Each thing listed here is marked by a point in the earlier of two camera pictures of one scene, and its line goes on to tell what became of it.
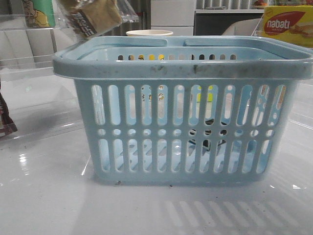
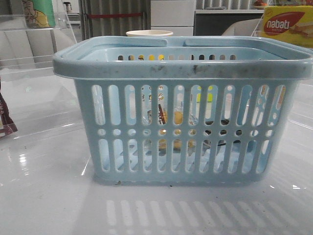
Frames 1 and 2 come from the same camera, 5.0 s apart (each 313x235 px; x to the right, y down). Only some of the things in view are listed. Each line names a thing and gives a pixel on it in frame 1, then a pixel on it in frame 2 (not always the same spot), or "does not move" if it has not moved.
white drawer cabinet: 177,16 does not move
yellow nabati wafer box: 293,24 does not move
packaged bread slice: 90,17 → 169,123
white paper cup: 149,33 does not move
